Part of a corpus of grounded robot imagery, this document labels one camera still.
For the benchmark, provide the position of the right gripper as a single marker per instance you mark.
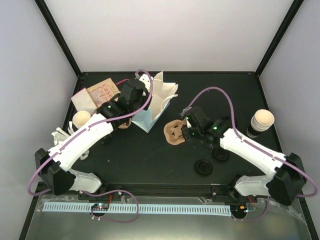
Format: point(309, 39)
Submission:
point(186, 132)

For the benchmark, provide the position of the brown pulp cup carrier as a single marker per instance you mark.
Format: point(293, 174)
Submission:
point(173, 132)

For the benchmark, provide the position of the light blue paper bag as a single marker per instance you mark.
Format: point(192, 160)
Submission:
point(162, 93)

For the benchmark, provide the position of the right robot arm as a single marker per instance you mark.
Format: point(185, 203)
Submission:
point(282, 177)

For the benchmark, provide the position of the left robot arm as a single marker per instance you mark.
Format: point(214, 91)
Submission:
point(55, 165)

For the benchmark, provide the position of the black coffee lid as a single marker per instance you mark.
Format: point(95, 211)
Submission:
point(220, 155)
point(203, 168)

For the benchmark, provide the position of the white pink-edged napkin pack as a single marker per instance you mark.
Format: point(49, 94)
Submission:
point(82, 101)

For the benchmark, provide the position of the right paper cup stack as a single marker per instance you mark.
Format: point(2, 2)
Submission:
point(260, 122)

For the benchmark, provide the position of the paper cup stack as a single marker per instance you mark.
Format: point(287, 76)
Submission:
point(260, 122)
point(81, 118)

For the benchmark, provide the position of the brown Cakes paper bag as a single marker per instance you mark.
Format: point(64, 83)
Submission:
point(103, 91)

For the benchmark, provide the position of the left paper cup stack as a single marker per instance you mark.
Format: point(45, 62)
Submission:
point(81, 118)

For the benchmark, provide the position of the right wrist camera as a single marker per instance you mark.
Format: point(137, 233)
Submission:
point(185, 114)

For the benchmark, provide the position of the light blue slotted cable duct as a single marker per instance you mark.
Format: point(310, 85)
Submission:
point(120, 208)

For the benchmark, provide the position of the black right frame post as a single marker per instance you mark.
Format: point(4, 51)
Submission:
point(283, 27)

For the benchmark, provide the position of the black frame post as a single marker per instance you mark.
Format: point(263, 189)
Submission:
point(283, 27)
point(48, 17)

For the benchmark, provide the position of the black left frame post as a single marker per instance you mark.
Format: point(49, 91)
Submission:
point(48, 17)

